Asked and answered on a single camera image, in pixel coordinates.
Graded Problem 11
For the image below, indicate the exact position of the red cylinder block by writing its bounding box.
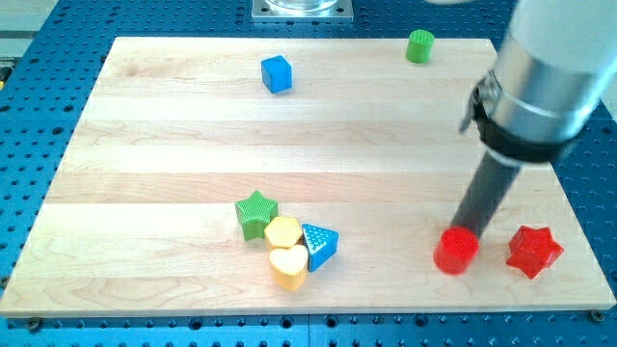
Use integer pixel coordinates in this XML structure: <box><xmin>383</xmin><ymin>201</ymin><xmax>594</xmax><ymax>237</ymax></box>
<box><xmin>433</xmin><ymin>226</ymin><xmax>479</xmax><ymax>276</ymax></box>

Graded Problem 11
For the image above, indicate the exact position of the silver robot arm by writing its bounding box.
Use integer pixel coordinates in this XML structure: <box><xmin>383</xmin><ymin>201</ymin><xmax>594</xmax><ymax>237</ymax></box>
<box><xmin>467</xmin><ymin>0</ymin><xmax>616</xmax><ymax>166</ymax></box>

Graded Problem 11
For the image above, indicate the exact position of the green star block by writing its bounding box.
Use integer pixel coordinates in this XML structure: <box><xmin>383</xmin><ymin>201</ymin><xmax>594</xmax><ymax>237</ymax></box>
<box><xmin>234</xmin><ymin>190</ymin><xmax>279</xmax><ymax>241</ymax></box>

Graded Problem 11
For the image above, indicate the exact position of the red star block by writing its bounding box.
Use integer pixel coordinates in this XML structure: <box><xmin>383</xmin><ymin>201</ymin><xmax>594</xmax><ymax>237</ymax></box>
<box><xmin>506</xmin><ymin>226</ymin><xmax>564</xmax><ymax>280</ymax></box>

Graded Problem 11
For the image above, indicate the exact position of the yellow hexagon block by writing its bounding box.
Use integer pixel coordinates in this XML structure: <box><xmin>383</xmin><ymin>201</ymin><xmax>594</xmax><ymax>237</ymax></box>
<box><xmin>264</xmin><ymin>217</ymin><xmax>303</xmax><ymax>250</ymax></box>

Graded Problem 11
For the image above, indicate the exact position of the blue triangle block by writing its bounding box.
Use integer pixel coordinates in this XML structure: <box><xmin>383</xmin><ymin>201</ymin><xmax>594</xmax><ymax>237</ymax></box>
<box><xmin>302</xmin><ymin>224</ymin><xmax>339</xmax><ymax>272</ymax></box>

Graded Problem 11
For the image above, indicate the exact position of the yellow heart block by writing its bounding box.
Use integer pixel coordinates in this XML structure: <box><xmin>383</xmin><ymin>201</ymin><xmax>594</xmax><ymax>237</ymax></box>
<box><xmin>269</xmin><ymin>245</ymin><xmax>309</xmax><ymax>291</ymax></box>

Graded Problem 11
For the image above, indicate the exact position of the light wooden board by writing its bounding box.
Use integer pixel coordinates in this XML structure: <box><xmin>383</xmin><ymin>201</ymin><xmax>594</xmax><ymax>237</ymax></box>
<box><xmin>1</xmin><ymin>38</ymin><xmax>615</xmax><ymax>318</ymax></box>

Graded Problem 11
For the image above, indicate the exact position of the blue cube block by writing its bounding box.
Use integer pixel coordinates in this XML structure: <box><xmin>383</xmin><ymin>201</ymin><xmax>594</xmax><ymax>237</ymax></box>
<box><xmin>261</xmin><ymin>55</ymin><xmax>293</xmax><ymax>93</ymax></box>

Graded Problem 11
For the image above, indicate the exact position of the green cylinder block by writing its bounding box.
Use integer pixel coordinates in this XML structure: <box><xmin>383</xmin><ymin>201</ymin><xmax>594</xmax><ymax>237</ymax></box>
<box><xmin>406</xmin><ymin>29</ymin><xmax>435</xmax><ymax>64</ymax></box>

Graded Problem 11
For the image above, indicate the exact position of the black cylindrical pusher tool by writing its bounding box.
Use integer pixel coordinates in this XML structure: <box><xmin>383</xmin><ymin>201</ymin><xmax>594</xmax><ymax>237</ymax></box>
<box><xmin>450</xmin><ymin>151</ymin><xmax>522</xmax><ymax>239</ymax></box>

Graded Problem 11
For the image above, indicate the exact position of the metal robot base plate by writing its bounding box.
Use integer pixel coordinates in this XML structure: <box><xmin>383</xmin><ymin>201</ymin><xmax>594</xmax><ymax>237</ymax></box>
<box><xmin>251</xmin><ymin>0</ymin><xmax>354</xmax><ymax>23</ymax></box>

